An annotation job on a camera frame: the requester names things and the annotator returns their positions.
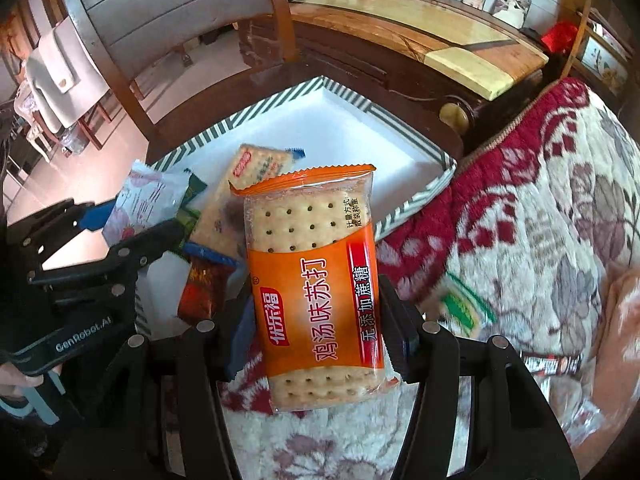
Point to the orange cracker packet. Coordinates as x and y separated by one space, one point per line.
310 310

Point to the white padded chair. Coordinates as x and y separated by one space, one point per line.
55 75

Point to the red black stick packet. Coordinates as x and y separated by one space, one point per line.
550 364

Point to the floral fleece blanket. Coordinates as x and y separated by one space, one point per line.
540 200

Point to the red snack packet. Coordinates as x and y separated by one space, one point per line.
202 285

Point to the wooden table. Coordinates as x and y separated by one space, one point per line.
400 25

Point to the wooden shelf with boxes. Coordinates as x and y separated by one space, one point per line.
602 55

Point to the green white striped box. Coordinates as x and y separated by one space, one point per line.
350 135

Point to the peach plastic bag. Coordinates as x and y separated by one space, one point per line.
625 320

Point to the blue cracker packet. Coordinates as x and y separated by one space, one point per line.
240 195

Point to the round sandwich biscuit packet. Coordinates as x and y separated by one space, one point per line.
465 305

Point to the person's left hand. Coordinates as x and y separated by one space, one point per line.
17 379

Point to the white pink snack packet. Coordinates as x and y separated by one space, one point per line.
140 200

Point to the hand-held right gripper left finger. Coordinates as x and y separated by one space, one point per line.
245 340

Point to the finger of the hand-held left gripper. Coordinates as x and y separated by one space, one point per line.
150 242
97 216

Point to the small green snack packet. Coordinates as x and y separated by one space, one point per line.
195 187

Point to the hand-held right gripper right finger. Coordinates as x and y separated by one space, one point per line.
395 332

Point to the wooden chair grey back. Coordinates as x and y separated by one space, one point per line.
175 10

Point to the small photo frame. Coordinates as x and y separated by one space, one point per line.
472 1

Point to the large photo frame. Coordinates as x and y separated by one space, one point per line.
512 7

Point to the red cloth bag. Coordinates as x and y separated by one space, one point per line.
560 36

